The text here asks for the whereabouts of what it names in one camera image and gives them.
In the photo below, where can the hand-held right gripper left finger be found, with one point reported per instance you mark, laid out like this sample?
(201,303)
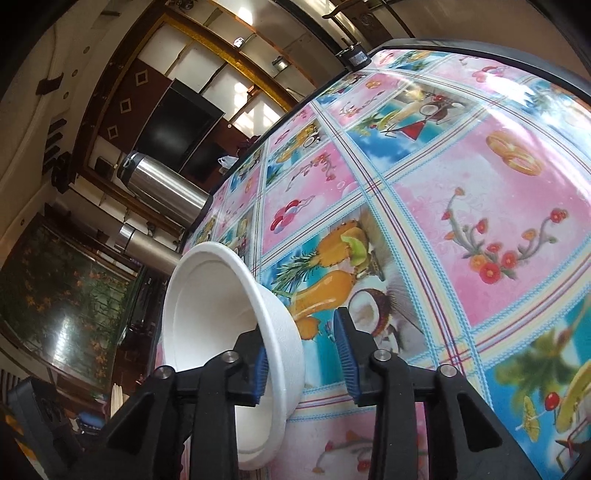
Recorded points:
(259,374)

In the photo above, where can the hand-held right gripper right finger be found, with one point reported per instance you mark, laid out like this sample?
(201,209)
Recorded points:
(346,364)

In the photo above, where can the white foam bowl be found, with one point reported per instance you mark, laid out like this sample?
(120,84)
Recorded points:
(207,314)

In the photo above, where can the flower print glass panel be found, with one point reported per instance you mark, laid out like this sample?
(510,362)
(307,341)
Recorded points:
(60,300)

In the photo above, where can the slim steel thermos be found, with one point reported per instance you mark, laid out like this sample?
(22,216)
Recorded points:
(147,251)

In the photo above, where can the fruit print tablecloth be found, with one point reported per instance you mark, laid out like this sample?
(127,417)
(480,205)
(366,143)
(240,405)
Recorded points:
(461,230)

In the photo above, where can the wide steel thermos black base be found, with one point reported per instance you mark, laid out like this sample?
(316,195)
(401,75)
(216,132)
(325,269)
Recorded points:
(161,184)

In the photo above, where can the white plastic bag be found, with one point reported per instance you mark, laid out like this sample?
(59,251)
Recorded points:
(227,163)

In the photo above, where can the black flat television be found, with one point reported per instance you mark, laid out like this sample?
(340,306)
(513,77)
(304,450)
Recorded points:
(184,124)

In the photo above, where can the gold framed wall panel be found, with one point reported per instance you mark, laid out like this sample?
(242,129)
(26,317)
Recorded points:
(207,37)

